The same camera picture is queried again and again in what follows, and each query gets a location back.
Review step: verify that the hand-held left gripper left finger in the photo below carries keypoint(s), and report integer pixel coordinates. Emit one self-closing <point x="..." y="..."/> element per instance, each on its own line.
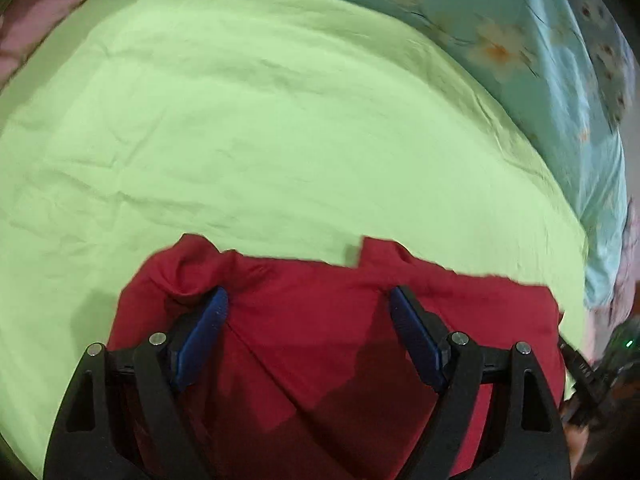
<point x="202" y="340"/>

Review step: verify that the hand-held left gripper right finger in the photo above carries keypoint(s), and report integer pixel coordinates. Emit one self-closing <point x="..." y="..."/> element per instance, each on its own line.
<point x="417" y="337"/>

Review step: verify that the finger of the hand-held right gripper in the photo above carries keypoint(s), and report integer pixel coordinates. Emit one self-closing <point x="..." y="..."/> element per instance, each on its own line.
<point x="577" y="365"/>

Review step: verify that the dark red quilted jacket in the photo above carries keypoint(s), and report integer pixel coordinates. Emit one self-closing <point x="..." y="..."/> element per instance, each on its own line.
<point x="320" y="350"/>

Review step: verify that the pink floral bed sheet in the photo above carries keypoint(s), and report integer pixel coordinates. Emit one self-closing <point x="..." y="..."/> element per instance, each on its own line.
<point x="612" y="300"/>

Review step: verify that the light green bed sheet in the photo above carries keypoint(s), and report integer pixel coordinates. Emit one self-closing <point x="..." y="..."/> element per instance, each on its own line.
<point x="250" y="135"/>

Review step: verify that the light blue floral quilt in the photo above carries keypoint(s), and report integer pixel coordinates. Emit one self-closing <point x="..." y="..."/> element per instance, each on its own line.
<point x="500" y="35"/>

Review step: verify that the white printed pillow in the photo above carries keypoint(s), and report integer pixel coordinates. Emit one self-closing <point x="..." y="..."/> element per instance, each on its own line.
<point x="600" y="50"/>

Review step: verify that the pink quilted blanket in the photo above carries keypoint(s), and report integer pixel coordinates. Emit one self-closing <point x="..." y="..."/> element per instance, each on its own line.
<point x="45" y="5"/>

